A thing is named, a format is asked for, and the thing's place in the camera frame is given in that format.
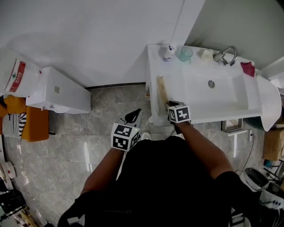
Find water bottle with red label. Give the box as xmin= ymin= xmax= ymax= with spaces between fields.
xmin=0 ymin=55 xmax=42 ymax=98

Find person's left forearm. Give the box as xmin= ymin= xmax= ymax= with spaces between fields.
xmin=81 ymin=147 xmax=125 ymax=195

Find grey white machine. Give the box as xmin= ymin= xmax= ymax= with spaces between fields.
xmin=243 ymin=167 xmax=270 ymax=192

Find green translucent cup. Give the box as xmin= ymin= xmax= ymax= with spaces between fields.
xmin=178 ymin=46 xmax=194 ymax=63

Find large white freestanding basin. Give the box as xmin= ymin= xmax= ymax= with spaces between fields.
xmin=256 ymin=74 xmax=282 ymax=132

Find white ceramic sink top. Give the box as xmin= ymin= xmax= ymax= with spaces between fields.
xmin=145 ymin=44 xmax=262 ymax=127

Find person's black clothing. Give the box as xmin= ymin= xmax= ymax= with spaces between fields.
xmin=57 ymin=135 xmax=262 ymax=227

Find red cloth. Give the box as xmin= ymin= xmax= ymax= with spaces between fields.
xmin=240 ymin=61 xmax=256 ymax=78

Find cream cup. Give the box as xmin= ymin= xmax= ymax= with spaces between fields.
xmin=201 ymin=50 xmax=213 ymax=62

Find black metal frame chair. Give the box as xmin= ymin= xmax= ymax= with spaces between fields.
xmin=264 ymin=159 xmax=284 ymax=189

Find orange sofa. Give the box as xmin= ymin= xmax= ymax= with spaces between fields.
xmin=0 ymin=95 xmax=50 ymax=142

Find chrome faucet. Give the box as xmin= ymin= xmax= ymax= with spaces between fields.
xmin=213 ymin=46 xmax=238 ymax=67

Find dark green pedestal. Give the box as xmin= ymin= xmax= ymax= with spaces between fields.
xmin=244 ymin=116 xmax=266 ymax=131

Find white cooking pot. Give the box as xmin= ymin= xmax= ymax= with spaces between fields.
xmin=0 ymin=160 xmax=16 ymax=180

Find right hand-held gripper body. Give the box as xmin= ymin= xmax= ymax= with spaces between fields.
xmin=167 ymin=103 xmax=192 ymax=124

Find large cardboard box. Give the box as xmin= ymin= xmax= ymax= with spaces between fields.
xmin=263 ymin=129 xmax=284 ymax=161

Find black white striped pillow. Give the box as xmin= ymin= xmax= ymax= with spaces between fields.
xmin=2 ymin=113 xmax=27 ymax=139

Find white open drawer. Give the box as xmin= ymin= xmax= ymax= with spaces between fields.
xmin=221 ymin=118 xmax=247 ymax=133

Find white soap dispenser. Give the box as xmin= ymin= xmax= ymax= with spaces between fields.
xmin=163 ymin=45 xmax=178 ymax=61

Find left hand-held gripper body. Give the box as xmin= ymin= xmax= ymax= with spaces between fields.
xmin=110 ymin=118 xmax=141 ymax=153

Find black cable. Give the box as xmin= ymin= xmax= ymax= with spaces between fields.
xmin=235 ymin=133 xmax=255 ymax=176

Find white furniture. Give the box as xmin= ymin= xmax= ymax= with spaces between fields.
xmin=260 ymin=56 xmax=284 ymax=89

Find person's right forearm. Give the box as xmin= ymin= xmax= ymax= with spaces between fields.
xmin=175 ymin=121 xmax=233 ymax=180

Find white water dispenser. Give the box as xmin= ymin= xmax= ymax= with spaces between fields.
xmin=25 ymin=66 xmax=92 ymax=115

